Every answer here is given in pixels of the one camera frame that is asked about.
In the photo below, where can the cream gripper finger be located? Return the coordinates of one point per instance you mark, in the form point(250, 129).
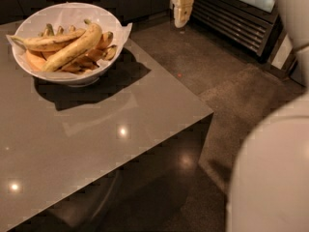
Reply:
point(182, 10)

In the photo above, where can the long yellow banana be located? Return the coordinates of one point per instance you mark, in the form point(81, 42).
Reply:
point(84, 43)

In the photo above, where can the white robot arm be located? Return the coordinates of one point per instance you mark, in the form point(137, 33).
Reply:
point(269, 186)

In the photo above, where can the orange banana bunch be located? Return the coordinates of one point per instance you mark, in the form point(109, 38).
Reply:
point(86, 62)

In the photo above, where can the white ceramic bowl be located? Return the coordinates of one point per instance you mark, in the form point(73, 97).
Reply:
point(66, 15)

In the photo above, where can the white paper bowl liner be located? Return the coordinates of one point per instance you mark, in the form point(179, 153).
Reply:
point(71, 43)

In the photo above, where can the spotted yellow banana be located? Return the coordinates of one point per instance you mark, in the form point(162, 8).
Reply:
point(48, 43)

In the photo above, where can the black glass-door refrigerator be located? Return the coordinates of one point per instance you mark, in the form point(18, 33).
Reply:
point(252, 27)

